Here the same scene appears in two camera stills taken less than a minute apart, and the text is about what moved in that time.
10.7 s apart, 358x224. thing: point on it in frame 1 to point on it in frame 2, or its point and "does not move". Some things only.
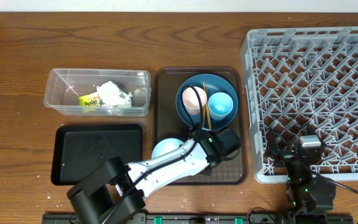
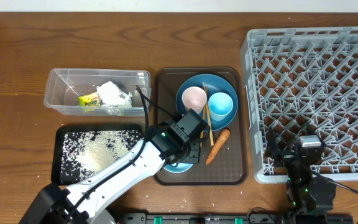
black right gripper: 285,157 does not move
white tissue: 110,94 does not move
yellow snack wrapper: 92,99 does not move
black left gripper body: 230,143 to 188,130
